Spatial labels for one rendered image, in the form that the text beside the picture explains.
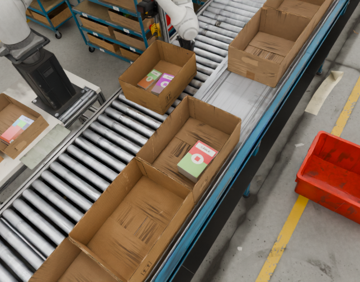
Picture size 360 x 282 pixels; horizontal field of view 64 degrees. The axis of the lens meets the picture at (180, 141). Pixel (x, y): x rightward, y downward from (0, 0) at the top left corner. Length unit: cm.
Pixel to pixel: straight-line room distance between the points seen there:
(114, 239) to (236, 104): 88
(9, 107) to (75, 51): 167
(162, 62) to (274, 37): 73
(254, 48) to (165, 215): 112
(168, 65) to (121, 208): 104
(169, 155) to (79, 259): 58
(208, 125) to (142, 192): 47
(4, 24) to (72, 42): 222
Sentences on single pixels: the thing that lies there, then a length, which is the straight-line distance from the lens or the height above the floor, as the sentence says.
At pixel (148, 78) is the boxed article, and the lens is 188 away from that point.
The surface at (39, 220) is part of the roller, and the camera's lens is 162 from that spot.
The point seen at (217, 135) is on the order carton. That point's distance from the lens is 141.
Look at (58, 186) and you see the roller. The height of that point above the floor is 75.
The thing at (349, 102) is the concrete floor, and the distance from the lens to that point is 292.
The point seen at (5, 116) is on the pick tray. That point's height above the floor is 76.
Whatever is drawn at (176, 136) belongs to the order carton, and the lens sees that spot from 142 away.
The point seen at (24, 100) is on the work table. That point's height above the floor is 75.
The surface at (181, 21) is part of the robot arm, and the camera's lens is 148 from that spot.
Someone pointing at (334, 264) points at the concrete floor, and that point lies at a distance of 222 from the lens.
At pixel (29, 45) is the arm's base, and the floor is 118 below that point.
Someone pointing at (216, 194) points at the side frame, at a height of 91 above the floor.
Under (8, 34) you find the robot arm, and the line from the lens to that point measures 169.
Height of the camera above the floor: 206
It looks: 56 degrees down
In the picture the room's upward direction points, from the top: 12 degrees counter-clockwise
